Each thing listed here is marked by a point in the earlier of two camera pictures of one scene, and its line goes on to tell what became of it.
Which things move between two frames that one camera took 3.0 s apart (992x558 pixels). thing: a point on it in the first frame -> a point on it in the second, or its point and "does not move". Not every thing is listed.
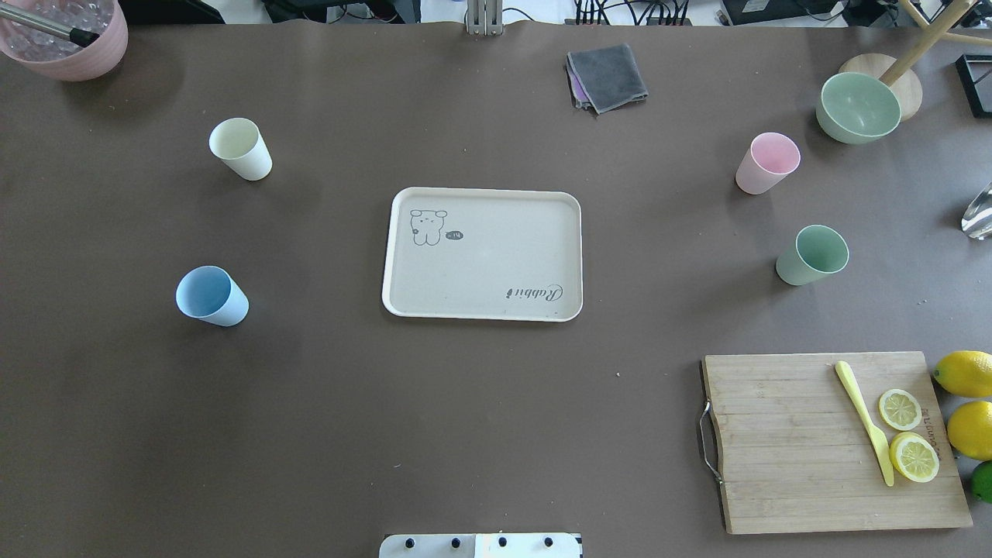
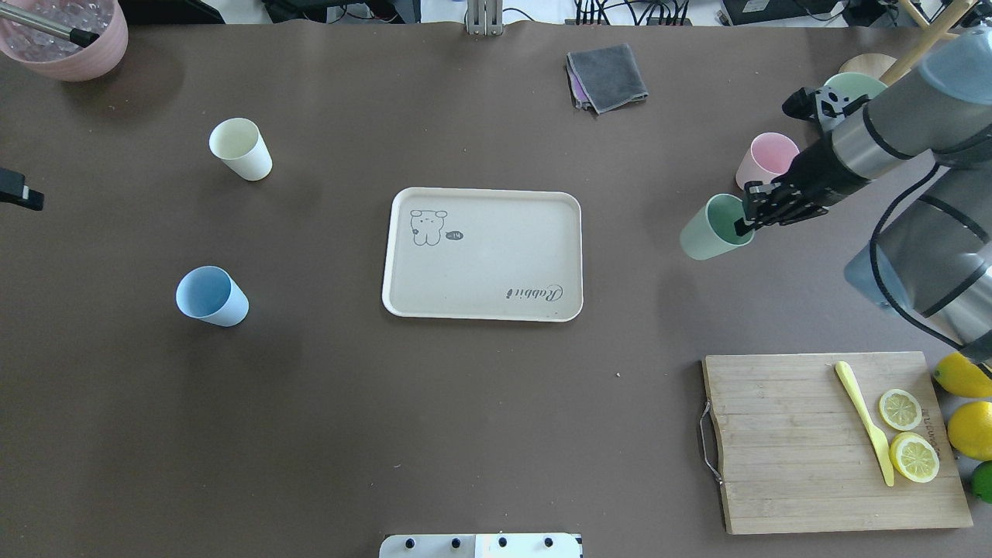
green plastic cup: x=818 y=252 -> x=711 y=230
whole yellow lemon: x=966 y=373 does not move
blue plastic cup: x=211 y=293 does not move
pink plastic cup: x=770 y=160 does not move
